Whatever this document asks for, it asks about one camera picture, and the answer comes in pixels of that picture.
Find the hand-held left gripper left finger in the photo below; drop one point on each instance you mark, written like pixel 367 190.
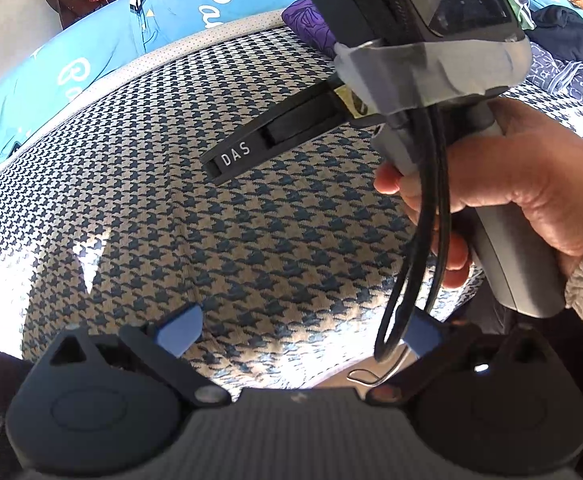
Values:
pixel 179 332

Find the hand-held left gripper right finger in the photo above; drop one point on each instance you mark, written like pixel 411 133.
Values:
pixel 424 335

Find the purple floral shirt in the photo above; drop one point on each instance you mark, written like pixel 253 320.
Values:
pixel 306 22

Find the pile of clothes on chair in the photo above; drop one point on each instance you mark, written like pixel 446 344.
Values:
pixel 64 7

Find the person's right hand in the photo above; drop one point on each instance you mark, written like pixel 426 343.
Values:
pixel 546 175

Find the houndstooth bed mat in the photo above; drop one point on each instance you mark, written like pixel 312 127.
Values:
pixel 171 185

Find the blue patterned cloth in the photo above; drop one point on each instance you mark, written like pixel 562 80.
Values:
pixel 554 72

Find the dark navy garment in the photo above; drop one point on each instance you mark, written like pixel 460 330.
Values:
pixel 571 40

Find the blue printed quilt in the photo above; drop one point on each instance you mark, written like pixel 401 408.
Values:
pixel 96 45

